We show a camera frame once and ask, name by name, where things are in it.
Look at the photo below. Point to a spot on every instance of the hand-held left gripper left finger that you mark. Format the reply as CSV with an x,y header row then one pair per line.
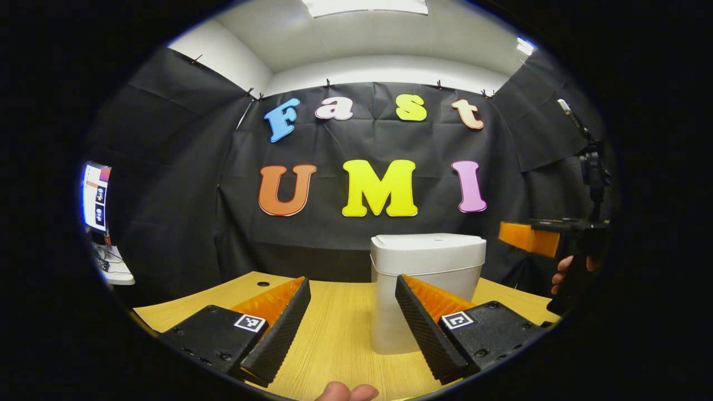
x,y
281,328

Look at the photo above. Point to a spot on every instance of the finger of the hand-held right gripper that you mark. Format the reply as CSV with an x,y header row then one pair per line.
x,y
529,239

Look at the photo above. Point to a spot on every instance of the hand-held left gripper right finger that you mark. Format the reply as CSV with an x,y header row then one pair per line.
x,y
423,328

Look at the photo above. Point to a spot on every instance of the white desktop garbage bin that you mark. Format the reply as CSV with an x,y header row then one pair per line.
x,y
429,256

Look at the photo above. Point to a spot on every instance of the wooden desktop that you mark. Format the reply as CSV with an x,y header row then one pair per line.
x,y
334,334

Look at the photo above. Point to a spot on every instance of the black backdrop cloth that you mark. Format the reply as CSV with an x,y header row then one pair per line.
x,y
312,245

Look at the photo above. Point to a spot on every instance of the white side table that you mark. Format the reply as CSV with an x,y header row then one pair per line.
x,y
120,273

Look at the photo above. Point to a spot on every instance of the small ceiling light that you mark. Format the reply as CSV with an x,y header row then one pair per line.
x,y
525,45

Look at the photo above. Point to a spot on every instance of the computer monitor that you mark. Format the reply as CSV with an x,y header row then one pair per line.
x,y
96,195

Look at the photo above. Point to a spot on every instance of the large ceiling light panel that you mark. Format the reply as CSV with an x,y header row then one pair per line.
x,y
365,5

